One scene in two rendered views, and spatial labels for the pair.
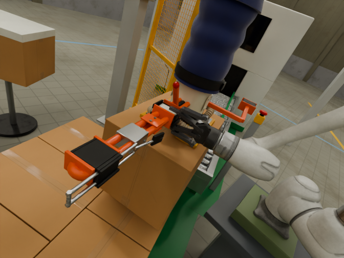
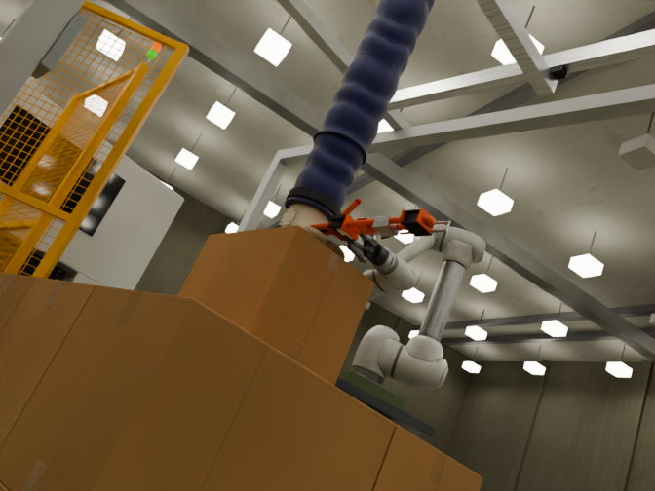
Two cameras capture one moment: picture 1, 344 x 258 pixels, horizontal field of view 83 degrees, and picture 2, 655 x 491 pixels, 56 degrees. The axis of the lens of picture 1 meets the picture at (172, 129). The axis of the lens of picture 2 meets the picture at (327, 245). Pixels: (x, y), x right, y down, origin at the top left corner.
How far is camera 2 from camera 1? 2.12 m
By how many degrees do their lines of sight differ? 70
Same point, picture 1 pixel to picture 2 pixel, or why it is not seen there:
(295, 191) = (386, 333)
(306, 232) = (412, 358)
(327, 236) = (427, 350)
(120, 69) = not seen: outside the picture
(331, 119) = (412, 249)
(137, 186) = (319, 318)
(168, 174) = (355, 290)
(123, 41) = not seen: outside the picture
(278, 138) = not seen: hidden behind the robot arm
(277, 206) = (375, 358)
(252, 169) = (408, 275)
